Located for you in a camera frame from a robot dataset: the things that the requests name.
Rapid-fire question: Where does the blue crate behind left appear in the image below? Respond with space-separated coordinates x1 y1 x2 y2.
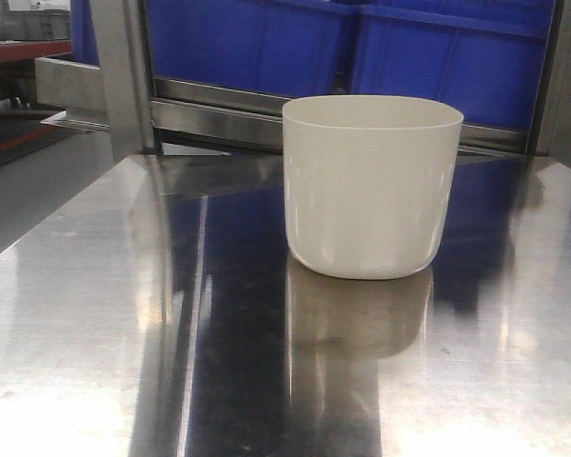
147 1 353 97

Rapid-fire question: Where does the blue crate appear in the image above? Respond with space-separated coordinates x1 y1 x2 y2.
349 1 555 130
147 1 353 97

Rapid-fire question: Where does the blue crate behind right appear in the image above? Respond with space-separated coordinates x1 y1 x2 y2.
349 1 555 130

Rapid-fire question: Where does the red metal rack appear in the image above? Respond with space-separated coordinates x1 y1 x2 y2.
0 39 71 167

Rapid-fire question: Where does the grey crate on rack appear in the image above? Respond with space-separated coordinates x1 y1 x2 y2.
0 10 71 41

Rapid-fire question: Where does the stainless steel shelf frame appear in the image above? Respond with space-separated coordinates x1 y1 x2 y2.
35 1 571 167

